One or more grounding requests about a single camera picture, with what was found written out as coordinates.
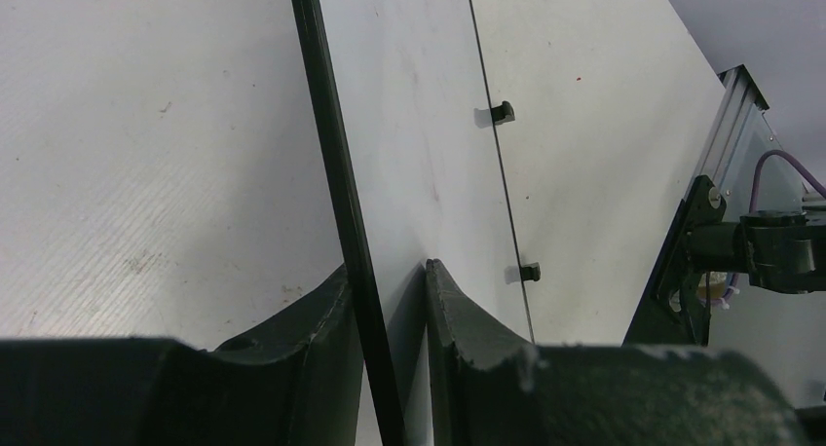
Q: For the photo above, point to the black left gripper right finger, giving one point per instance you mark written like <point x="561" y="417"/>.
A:
<point x="490" y="386"/>

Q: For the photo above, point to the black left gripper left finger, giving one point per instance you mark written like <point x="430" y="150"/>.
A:
<point x="293" y="379"/>

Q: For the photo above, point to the black-framed whiteboard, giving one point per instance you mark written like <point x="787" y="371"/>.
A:
<point x="414" y="170"/>

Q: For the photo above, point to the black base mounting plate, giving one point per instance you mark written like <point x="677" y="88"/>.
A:
<point x="669" y="311"/>

